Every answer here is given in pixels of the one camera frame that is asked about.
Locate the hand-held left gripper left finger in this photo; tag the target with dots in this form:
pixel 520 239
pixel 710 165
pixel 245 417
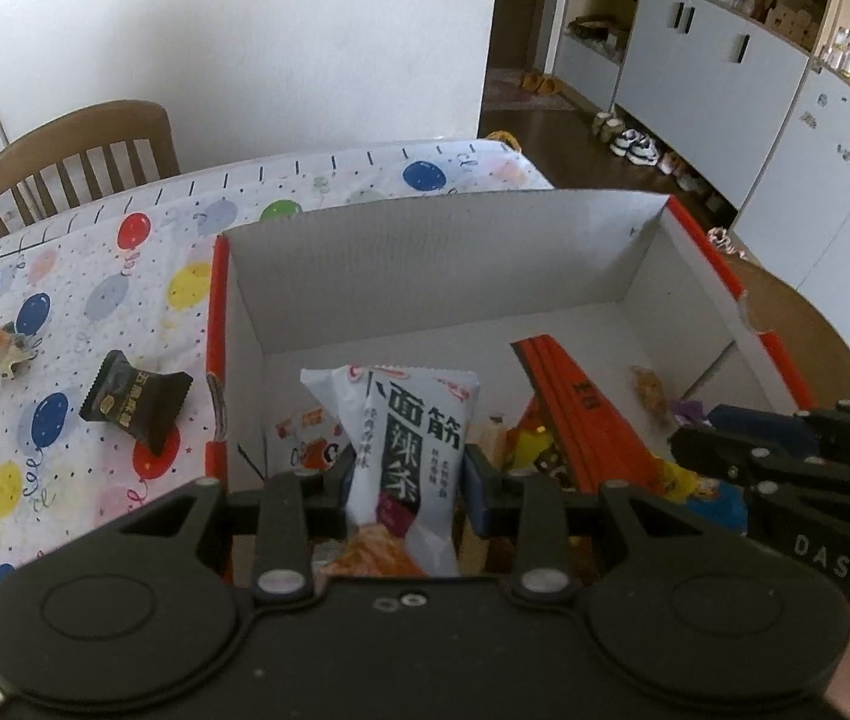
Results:
pixel 336 499

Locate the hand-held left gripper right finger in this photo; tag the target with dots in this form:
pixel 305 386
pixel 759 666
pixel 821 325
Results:
pixel 474 487

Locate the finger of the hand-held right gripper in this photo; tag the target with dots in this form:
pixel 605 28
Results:
pixel 717 454
pixel 762 422

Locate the white snack packet black print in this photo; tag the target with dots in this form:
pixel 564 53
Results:
pixel 410 450

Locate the red cardboard box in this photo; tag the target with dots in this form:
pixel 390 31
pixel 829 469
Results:
pixel 432 270

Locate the purple wrapped candy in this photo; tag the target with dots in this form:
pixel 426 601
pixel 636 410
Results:
pixel 691 411

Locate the blue snack packet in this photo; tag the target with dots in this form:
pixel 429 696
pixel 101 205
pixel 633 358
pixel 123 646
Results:
pixel 724 504

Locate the white red snack packet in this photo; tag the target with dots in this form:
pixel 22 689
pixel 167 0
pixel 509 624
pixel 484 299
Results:
pixel 305 442

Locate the yellow snack packet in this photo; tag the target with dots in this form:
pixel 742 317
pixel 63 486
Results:
pixel 522 442

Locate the small tan snack piece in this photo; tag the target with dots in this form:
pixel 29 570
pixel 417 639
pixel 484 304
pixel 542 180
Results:
pixel 650 390

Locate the orange snack packet black stripes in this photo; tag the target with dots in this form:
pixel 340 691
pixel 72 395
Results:
pixel 582 405

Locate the pink shoes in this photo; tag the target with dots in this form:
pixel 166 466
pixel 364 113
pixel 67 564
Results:
pixel 676 163

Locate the white black sneakers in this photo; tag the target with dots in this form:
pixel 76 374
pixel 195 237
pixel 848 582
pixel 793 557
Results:
pixel 635 146

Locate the beige shoes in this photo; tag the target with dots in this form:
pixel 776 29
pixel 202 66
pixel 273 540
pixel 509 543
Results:
pixel 605 125

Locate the white sideboard cabinet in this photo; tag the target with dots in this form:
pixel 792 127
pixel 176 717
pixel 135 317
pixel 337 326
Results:
pixel 732 75

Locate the balloon print tablecloth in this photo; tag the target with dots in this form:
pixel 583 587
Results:
pixel 57 277

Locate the small beige wrapped candy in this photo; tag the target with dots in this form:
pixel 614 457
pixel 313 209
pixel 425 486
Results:
pixel 11 349

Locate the orange slippers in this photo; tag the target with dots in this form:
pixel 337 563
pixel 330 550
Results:
pixel 541 82

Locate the wooden chair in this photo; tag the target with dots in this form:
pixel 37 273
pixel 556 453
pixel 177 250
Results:
pixel 72 157

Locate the brown door frame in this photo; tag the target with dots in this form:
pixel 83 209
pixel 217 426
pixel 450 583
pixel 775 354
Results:
pixel 492 30

